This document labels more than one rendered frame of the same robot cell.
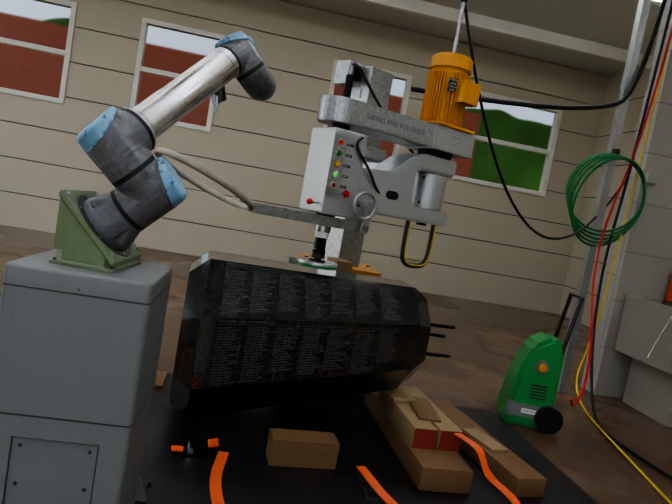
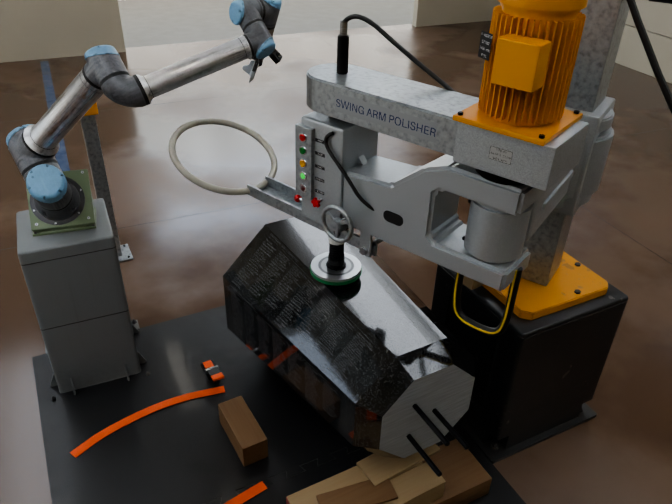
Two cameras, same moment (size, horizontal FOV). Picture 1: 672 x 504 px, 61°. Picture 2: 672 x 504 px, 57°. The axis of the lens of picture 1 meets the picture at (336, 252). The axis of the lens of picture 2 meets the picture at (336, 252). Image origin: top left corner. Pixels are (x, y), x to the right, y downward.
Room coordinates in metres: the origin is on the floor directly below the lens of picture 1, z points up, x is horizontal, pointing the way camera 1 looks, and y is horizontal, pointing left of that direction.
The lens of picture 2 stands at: (2.27, -1.97, 2.34)
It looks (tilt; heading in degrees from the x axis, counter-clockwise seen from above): 33 degrees down; 74
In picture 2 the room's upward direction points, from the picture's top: 2 degrees clockwise
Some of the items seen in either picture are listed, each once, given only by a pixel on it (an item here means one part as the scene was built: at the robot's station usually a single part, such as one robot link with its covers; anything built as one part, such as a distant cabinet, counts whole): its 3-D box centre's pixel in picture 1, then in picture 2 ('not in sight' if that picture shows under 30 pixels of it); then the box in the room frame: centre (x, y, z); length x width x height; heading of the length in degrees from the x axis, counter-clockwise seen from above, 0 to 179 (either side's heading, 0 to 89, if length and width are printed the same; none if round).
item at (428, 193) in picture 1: (427, 191); (496, 223); (3.26, -0.45, 1.33); 0.19 x 0.19 x 0.20
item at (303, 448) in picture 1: (302, 448); (242, 429); (2.43, -0.01, 0.07); 0.30 x 0.12 x 0.12; 104
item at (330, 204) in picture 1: (345, 178); (355, 176); (2.93, 0.02, 1.30); 0.36 x 0.22 x 0.45; 125
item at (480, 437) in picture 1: (484, 440); not in sight; (2.83, -0.92, 0.11); 0.25 x 0.10 x 0.01; 25
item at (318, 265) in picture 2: (317, 261); (336, 266); (2.88, 0.09, 0.86); 0.21 x 0.21 x 0.01
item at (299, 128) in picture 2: (335, 163); (305, 162); (2.75, 0.08, 1.35); 0.08 x 0.03 x 0.28; 125
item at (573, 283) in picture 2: (338, 265); (531, 272); (3.76, -0.03, 0.76); 0.49 x 0.49 x 0.05; 11
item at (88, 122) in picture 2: not in sight; (100, 182); (1.83, 1.75, 0.54); 0.20 x 0.20 x 1.09; 11
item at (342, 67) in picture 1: (349, 74); not in sight; (3.74, 0.12, 2.00); 0.20 x 0.18 x 0.15; 11
